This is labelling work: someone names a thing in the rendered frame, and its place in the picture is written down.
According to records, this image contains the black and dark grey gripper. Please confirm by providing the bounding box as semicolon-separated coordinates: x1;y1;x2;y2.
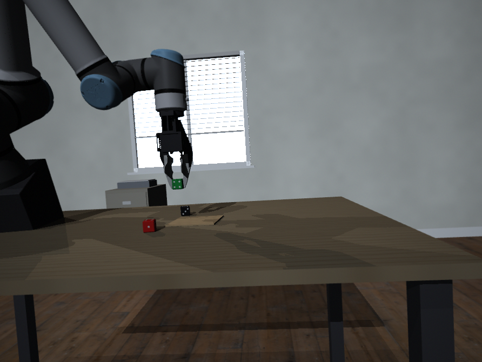
156;110;193;189

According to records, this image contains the red die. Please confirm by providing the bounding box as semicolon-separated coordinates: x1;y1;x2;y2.
143;219;156;233

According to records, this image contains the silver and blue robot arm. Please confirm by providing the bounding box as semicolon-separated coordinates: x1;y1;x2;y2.
0;0;189;190

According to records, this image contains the green die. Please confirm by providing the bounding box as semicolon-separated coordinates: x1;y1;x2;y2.
172;178;183;190

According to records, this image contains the black die with white pips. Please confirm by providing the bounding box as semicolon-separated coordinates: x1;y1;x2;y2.
180;206;190;216

